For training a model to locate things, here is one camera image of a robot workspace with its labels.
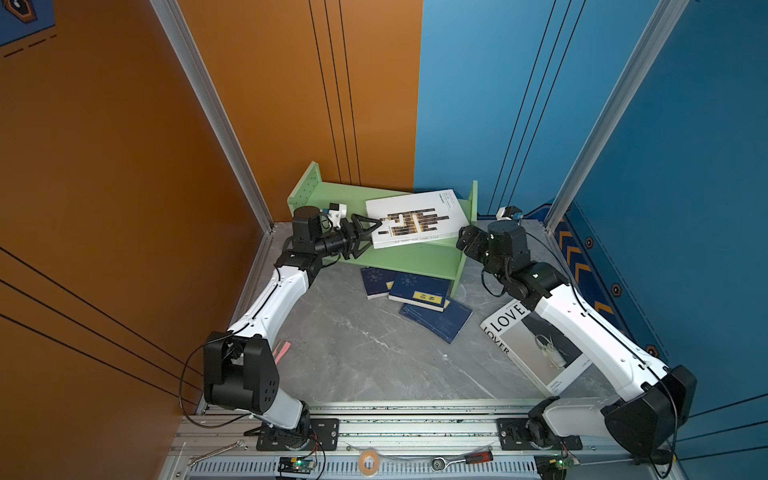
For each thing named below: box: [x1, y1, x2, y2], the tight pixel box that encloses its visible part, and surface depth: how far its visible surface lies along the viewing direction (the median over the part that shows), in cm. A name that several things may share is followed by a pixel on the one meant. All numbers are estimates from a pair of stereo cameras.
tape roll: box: [358, 450, 380, 477], surface depth 71 cm
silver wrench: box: [187, 439, 245, 467], surface depth 72 cm
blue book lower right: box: [399, 300, 474, 344], surface depth 93 cm
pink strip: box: [272, 339, 292, 365], surface depth 89 cm
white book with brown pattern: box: [365, 189, 470, 249], surface depth 83 cm
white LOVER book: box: [480, 299, 593, 397], surface depth 85 cm
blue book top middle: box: [388, 272, 452, 312], surface depth 98 cm
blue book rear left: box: [360, 266, 397, 300], surface depth 104 cm
